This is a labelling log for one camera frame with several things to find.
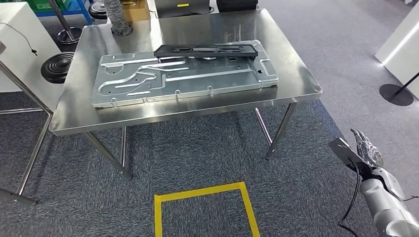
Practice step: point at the black plastic panel part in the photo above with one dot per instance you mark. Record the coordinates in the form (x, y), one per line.
(163, 50)

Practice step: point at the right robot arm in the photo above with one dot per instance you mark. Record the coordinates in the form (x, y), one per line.
(389, 209)

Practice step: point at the stainless steel workbench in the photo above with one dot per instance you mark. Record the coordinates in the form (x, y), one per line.
(196, 29)

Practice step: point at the stamped sheet metal plate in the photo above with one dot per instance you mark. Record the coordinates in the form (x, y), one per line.
(212, 83)

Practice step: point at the grey metal box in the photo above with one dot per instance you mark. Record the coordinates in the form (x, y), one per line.
(183, 9)

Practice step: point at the black chair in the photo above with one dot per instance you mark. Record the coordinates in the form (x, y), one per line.
(235, 5)

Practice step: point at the cardboard box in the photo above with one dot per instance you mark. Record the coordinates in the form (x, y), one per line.
(137, 13)

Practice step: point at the black ribbed round base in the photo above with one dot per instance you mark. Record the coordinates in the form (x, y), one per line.
(96, 9)
(55, 68)

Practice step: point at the steel pole stand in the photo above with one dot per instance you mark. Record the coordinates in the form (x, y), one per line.
(68, 34)

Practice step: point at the blue metal cart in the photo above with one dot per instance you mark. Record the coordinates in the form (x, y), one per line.
(82, 9)

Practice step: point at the steel side table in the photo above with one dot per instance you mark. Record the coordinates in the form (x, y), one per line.
(32, 144)

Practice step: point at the white board panel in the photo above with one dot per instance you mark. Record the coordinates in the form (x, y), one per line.
(19, 65)

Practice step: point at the white cabinet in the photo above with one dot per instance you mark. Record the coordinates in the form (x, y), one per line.
(402, 49)

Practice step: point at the green plastic bins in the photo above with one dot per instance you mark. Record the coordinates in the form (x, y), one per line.
(39, 4)

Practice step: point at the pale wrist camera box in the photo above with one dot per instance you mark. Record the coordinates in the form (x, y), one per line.
(343, 150)

